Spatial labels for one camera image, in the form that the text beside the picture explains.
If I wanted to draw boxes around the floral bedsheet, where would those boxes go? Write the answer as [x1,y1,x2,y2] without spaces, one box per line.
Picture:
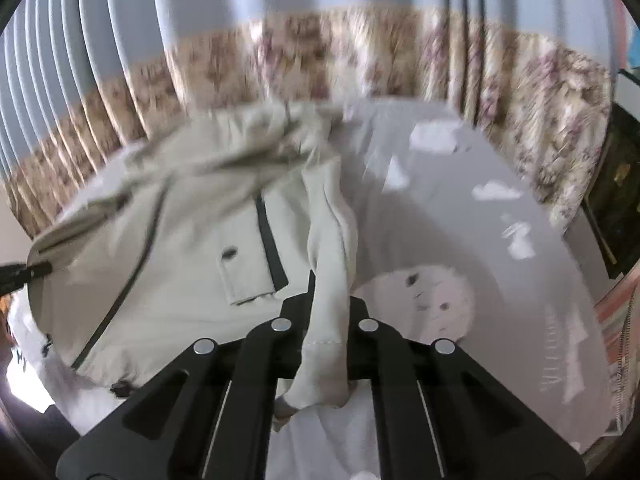
[0,0,621,238]

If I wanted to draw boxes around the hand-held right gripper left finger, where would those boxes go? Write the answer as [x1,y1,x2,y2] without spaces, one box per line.
[57,292,316,480]

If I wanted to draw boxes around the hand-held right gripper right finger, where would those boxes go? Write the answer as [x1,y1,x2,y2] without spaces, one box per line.
[345,296,586,480]

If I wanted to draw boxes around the beige hooded jacket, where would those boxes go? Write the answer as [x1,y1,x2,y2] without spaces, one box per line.
[27,100,361,433]

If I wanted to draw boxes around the water dispenser black cabinet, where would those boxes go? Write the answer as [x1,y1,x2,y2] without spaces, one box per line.
[582,102,640,281]

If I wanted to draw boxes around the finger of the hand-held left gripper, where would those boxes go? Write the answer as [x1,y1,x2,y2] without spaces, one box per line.
[0,259,53,295]

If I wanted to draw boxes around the grey animal print bed sheet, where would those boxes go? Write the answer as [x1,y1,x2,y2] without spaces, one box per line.
[7,97,618,480]

